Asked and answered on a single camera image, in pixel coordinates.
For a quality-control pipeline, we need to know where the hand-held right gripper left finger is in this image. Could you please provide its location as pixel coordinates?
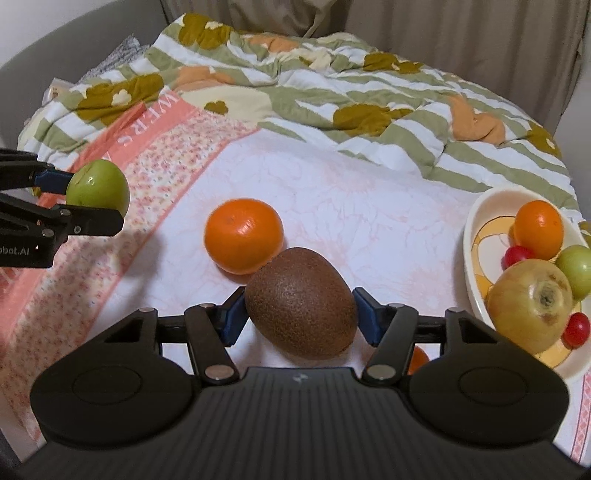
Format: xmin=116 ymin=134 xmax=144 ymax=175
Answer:
xmin=99 ymin=286 xmax=247 ymax=384

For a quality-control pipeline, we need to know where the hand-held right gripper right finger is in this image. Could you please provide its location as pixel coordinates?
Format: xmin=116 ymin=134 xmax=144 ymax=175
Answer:
xmin=353 ymin=287 xmax=506 ymax=387

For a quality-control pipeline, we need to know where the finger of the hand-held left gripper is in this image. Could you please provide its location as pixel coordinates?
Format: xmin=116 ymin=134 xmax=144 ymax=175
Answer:
xmin=0 ymin=148 xmax=75 ymax=193
xmin=0 ymin=193 xmax=124 ymax=238

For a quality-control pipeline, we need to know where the green apple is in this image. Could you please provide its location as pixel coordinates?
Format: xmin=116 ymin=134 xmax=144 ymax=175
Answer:
xmin=65 ymin=160 xmax=130 ymax=217
xmin=555 ymin=245 xmax=591 ymax=301

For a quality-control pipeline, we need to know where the brown kiwi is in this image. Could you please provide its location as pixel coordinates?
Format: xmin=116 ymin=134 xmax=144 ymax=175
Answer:
xmin=244 ymin=247 xmax=358 ymax=360

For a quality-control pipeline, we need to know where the cream oval bowl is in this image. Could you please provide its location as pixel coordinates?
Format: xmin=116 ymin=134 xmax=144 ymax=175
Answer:
xmin=463 ymin=185 xmax=591 ymax=381

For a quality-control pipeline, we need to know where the yellow round pear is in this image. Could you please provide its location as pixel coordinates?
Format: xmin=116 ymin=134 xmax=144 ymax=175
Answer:
xmin=488 ymin=259 xmax=574 ymax=355

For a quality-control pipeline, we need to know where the red cherry tomato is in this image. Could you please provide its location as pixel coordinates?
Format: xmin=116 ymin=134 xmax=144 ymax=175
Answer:
xmin=562 ymin=312 xmax=591 ymax=348
xmin=502 ymin=245 xmax=536 ymax=270

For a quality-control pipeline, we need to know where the orange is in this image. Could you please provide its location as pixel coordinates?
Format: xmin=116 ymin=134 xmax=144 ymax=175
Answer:
xmin=204 ymin=198 xmax=284 ymax=276
xmin=513 ymin=200 xmax=565 ymax=260

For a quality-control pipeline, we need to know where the small tangerine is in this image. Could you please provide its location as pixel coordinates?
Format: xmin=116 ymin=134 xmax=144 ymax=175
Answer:
xmin=409 ymin=345 xmax=431 ymax=376

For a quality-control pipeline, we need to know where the small white box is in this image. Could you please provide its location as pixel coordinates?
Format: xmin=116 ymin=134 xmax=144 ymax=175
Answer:
xmin=44 ymin=79 xmax=72 ymax=101

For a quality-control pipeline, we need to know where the pink floral tablecloth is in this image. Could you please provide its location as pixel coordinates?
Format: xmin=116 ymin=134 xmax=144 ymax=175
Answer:
xmin=0 ymin=90 xmax=591 ymax=462

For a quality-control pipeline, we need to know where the grey patterned pillow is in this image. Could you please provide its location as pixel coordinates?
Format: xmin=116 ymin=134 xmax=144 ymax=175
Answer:
xmin=76 ymin=34 xmax=151 ymax=86

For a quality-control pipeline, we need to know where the grey headboard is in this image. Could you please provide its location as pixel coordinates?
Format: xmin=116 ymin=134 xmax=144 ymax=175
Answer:
xmin=0 ymin=0 xmax=169 ymax=148

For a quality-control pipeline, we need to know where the striped floral blanket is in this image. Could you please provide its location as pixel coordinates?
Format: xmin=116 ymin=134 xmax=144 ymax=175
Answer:
xmin=18 ymin=13 xmax=578 ymax=213

